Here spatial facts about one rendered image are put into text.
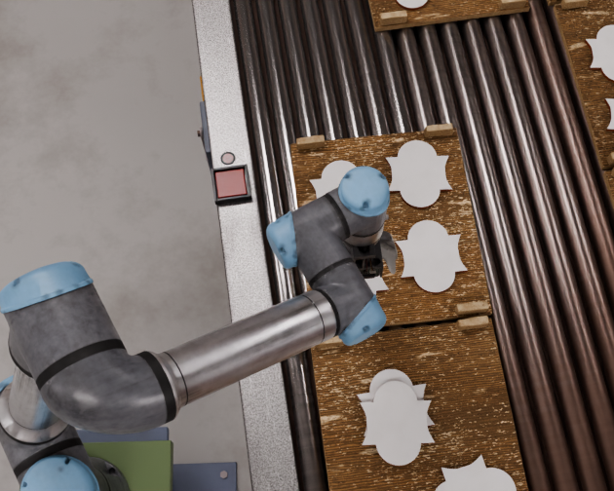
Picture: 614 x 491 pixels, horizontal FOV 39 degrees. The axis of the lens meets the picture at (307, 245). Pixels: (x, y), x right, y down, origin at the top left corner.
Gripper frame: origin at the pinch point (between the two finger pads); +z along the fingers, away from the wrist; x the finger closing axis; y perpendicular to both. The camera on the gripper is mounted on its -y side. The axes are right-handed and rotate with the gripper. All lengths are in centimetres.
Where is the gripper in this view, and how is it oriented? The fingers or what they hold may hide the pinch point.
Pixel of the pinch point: (354, 259)
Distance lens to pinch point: 161.2
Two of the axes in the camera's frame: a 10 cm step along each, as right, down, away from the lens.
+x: 9.9, -1.0, 0.3
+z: 0.1, 3.8, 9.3
